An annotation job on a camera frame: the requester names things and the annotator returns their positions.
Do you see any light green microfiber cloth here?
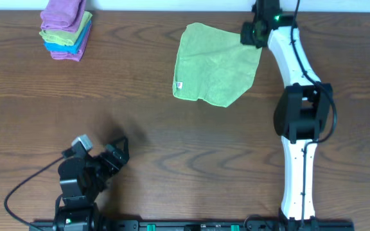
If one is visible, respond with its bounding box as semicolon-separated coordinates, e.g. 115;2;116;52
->
172;22;261;108

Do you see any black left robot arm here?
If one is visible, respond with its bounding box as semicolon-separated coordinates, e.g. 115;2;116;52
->
53;134;130;231

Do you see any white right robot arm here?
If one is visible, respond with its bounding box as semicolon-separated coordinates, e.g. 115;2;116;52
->
240;0;337;223

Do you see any folded purple bottom cloth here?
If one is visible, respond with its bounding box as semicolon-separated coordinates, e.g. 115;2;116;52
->
50;21;92;62

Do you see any folded blue cloth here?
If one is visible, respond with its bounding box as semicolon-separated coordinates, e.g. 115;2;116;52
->
44;21;92;55

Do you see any folded olive green cloth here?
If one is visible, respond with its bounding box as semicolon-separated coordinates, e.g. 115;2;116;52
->
39;11;93;46

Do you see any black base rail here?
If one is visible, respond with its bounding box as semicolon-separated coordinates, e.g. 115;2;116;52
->
29;219;355;231

